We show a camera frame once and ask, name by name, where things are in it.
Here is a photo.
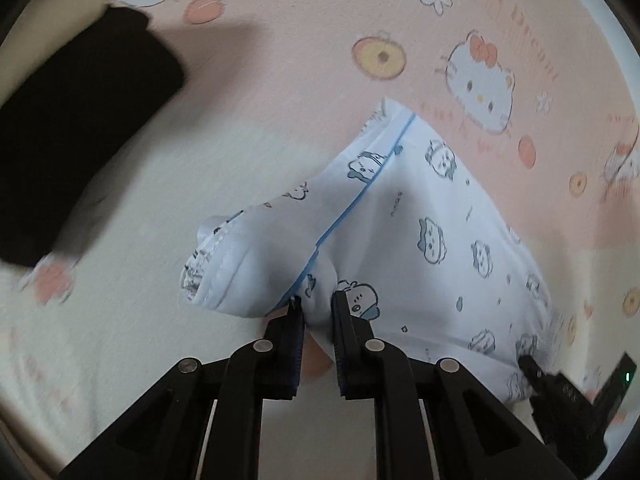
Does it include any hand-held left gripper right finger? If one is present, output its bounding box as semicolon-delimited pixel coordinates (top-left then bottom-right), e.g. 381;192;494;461
331;290;576;480

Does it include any black cloth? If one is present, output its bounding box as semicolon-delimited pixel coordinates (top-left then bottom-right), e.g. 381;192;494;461
0;7;187;267

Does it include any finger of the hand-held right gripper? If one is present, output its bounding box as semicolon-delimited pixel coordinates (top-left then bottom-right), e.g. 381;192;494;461
520;355;551;397

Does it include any pink cream cat print blanket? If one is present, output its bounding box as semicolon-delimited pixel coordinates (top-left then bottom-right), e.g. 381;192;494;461
0;0;640;480

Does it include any white printed pajama shirt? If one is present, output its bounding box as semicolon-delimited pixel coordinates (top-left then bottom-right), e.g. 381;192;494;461
179;99;566;403

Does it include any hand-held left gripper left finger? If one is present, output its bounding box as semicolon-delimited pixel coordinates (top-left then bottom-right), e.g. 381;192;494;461
57;296;307;480

